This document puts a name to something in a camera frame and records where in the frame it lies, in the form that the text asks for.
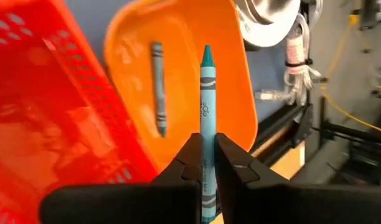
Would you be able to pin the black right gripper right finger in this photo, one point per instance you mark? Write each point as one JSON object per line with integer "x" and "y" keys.
{"x": 302, "y": 205}

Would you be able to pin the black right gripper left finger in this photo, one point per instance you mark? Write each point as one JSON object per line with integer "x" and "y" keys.
{"x": 122, "y": 205}

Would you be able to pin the blue-grey crayon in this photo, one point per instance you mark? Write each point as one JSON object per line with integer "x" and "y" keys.
{"x": 158, "y": 93}

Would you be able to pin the teal crayon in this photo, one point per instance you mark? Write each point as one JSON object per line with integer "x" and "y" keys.
{"x": 208, "y": 124}

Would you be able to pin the red mesh basket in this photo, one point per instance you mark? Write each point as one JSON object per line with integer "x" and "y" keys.
{"x": 53, "y": 109}

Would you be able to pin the orange plastic bin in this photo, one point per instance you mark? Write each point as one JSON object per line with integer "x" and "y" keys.
{"x": 184, "y": 31}

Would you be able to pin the black metal rig frame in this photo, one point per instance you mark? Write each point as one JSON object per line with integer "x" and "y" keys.
{"x": 284, "y": 130}

